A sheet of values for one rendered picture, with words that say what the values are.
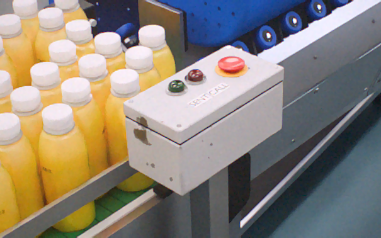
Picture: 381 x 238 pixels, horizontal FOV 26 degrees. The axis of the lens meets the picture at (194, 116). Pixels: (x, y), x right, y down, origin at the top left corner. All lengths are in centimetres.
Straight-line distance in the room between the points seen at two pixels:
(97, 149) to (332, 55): 63
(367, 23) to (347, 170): 111
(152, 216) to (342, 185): 156
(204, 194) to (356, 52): 64
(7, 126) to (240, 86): 30
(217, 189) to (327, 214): 146
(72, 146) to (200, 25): 45
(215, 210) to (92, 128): 20
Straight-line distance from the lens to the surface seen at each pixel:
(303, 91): 156
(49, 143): 107
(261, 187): 242
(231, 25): 138
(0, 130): 105
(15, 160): 107
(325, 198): 263
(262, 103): 108
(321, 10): 157
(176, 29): 137
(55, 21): 131
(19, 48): 132
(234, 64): 108
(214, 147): 103
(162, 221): 121
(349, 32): 166
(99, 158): 116
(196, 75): 106
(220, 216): 117
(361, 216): 258
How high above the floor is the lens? 164
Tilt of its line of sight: 33 degrees down
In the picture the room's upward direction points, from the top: 2 degrees counter-clockwise
